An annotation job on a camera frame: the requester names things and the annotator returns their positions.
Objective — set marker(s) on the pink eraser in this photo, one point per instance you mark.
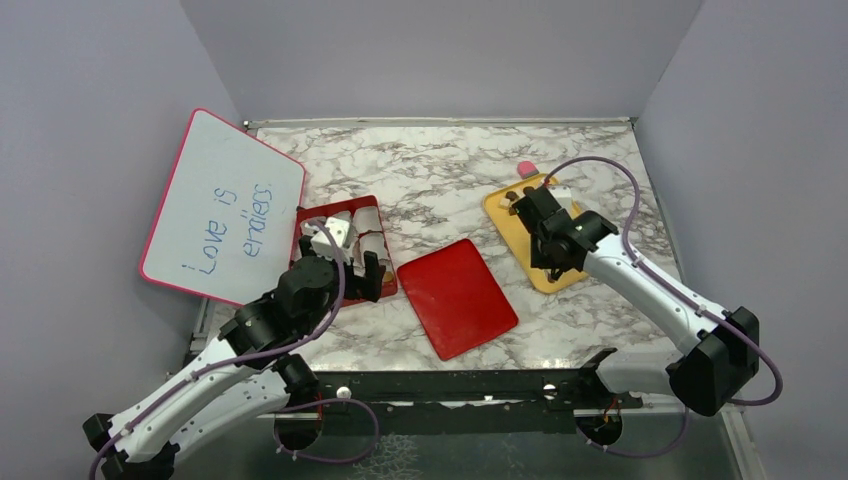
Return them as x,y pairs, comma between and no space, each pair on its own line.
526,169

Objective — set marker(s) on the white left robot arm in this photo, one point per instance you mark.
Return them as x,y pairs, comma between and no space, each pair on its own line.
249,368

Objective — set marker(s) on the red chocolate box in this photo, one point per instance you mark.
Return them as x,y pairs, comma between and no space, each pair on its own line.
365,218

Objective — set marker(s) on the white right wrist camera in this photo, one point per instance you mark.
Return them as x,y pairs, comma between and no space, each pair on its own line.
563,195

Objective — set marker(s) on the pink framed whiteboard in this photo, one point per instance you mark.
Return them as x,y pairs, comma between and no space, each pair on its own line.
226,222

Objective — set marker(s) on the yellow plastic tray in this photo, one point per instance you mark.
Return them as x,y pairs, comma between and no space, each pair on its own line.
517,238

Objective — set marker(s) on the black metal base rail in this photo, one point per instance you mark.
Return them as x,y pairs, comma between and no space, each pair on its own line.
454,402

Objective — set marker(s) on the red box lid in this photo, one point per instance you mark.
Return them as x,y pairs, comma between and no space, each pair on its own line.
456,298

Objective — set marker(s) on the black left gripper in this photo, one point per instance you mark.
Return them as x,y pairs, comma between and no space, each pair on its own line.
368,287

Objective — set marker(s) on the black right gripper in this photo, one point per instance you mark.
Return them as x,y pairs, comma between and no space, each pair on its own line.
539,261

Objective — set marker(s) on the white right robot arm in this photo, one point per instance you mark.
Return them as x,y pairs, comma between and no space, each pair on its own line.
715,350

